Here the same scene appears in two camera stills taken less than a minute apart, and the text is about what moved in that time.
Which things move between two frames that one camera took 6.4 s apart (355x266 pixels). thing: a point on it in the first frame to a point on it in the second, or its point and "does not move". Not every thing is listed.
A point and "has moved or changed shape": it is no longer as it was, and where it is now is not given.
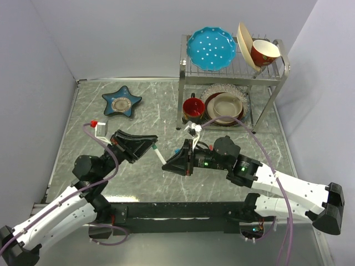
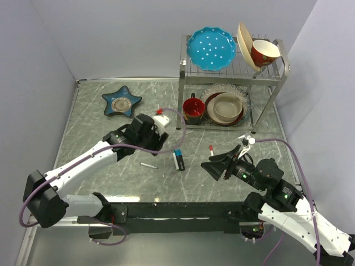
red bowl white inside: [263, 53] does not move
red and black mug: [193, 110] does not move
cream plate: [246, 44] does not move
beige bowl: [227, 104] does not move
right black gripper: [179, 162] to [214, 168]
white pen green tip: [160, 155] has moved or changed shape
